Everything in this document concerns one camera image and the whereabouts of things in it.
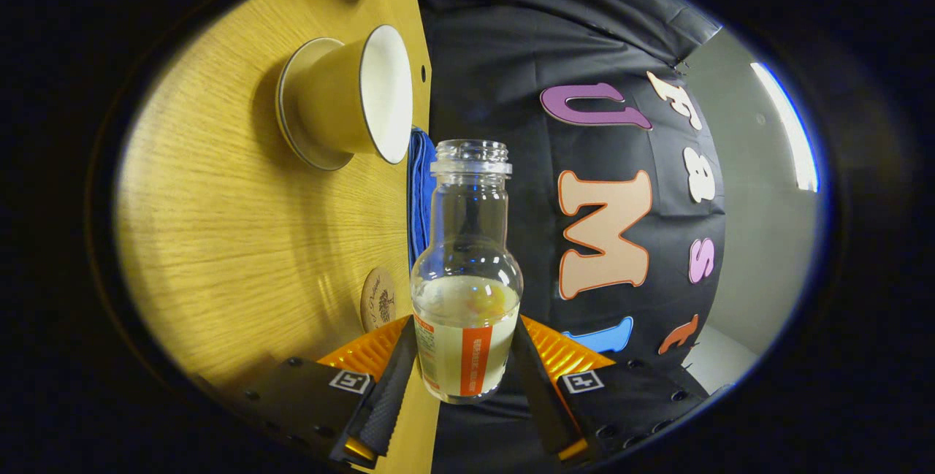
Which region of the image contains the folded blue towel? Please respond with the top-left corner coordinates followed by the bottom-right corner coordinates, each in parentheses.
top-left (406, 127), bottom-right (440, 270)

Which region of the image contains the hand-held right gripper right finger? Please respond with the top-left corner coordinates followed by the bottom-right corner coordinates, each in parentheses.
top-left (511, 313), bottom-right (733, 465)

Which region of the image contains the cream ceramic teacup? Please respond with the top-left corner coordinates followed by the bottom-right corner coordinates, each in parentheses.
top-left (296, 24), bottom-right (414, 166)

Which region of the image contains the black backdrop cloth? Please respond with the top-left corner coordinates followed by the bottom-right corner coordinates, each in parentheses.
top-left (405, 0), bottom-right (730, 471)

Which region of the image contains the round cork coaster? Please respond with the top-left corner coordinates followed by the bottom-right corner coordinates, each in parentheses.
top-left (359, 266), bottom-right (398, 335)

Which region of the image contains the clear glass water bottle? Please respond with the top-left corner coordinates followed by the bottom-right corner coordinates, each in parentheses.
top-left (410, 139), bottom-right (524, 405)

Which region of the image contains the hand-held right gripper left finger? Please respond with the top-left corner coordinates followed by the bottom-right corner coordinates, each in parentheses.
top-left (241, 316), bottom-right (418, 470)

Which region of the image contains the ceiling light panel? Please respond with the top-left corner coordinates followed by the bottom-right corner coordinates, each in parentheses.
top-left (750, 61), bottom-right (820, 194)

